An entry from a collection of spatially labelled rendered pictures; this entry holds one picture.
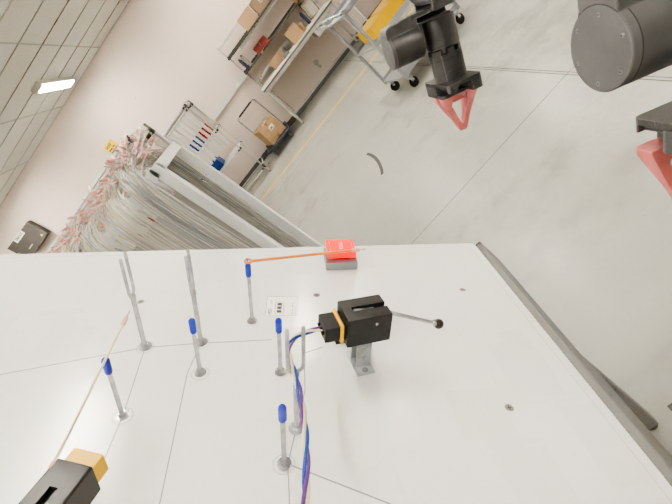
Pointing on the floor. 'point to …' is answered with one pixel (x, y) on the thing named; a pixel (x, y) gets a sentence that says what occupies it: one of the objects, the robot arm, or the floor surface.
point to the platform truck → (279, 137)
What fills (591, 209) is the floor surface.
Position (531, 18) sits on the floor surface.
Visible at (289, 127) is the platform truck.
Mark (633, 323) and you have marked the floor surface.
